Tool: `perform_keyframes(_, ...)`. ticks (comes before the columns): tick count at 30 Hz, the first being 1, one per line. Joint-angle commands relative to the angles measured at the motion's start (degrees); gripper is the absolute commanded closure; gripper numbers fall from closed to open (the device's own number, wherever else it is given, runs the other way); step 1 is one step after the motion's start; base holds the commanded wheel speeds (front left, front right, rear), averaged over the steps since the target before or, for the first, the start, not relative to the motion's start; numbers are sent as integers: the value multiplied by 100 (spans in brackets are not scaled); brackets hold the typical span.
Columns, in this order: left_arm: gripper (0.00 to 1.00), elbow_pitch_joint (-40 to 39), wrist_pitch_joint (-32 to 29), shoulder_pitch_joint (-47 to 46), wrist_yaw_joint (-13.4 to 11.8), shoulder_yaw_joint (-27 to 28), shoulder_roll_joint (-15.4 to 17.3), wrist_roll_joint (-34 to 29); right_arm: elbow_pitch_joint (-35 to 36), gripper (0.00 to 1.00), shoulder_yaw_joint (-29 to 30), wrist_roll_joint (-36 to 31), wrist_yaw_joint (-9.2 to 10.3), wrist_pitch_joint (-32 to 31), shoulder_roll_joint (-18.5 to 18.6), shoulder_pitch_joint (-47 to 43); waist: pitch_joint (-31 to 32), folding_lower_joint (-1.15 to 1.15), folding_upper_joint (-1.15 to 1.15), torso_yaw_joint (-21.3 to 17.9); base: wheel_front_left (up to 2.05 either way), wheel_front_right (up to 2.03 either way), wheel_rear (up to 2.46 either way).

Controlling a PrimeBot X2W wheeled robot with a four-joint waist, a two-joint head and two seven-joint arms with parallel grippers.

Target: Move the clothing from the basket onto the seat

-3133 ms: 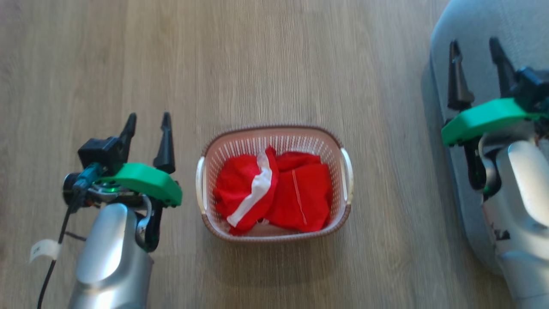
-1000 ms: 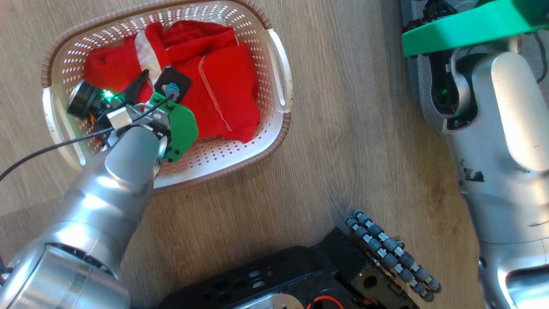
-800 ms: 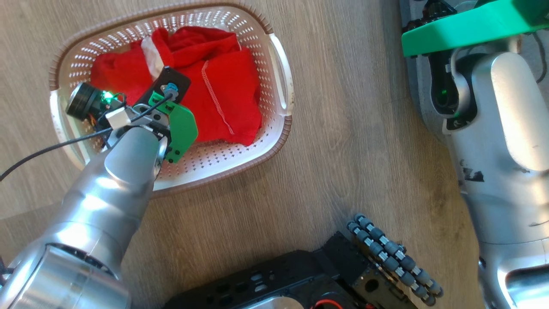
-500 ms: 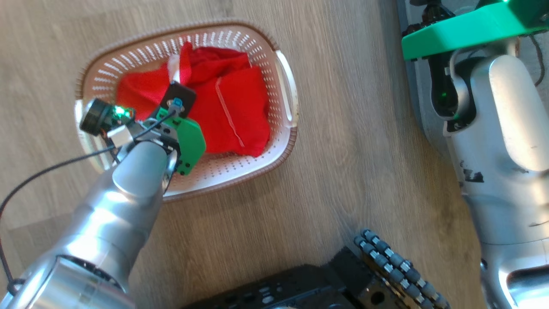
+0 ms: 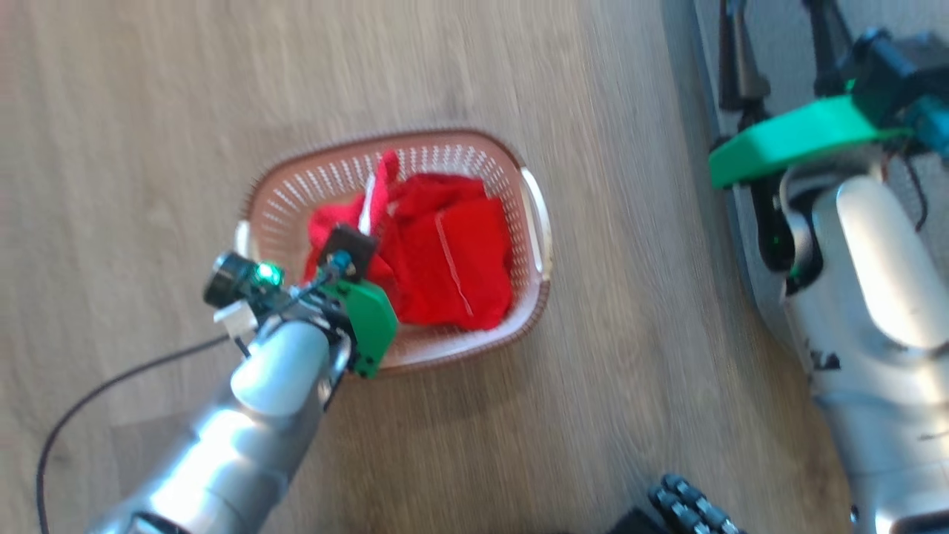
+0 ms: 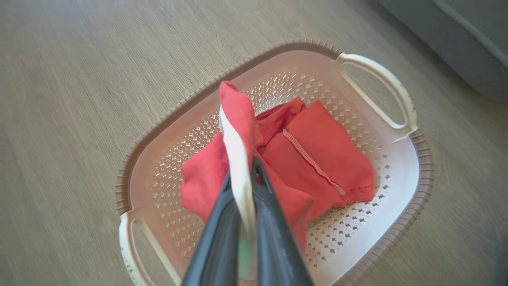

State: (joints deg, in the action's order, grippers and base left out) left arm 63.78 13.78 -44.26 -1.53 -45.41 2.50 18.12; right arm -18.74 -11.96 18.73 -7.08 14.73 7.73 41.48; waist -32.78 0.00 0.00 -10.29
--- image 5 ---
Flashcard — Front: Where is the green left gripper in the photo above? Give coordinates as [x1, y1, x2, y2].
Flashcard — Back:
[204, 251, 400, 380]

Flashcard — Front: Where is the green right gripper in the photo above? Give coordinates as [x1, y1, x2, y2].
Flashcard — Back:
[708, 0, 914, 274]

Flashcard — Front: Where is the red clothing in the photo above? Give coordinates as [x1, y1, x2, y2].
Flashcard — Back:
[302, 150, 515, 332]

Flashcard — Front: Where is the white basket with brown rim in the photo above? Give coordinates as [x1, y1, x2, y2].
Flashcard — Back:
[236, 129, 553, 374]

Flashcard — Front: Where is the grey fabric sofa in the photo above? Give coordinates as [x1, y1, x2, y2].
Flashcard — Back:
[693, 0, 949, 349]

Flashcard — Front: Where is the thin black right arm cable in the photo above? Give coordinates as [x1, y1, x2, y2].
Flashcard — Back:
[882, 145, 929, 232]

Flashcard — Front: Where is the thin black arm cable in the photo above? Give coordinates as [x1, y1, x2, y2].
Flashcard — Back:
[882, 145, 929, 232]
[36, 335, 232, 534]

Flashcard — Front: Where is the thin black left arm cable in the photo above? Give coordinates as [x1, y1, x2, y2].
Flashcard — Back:
[36, 335, 232, 534]

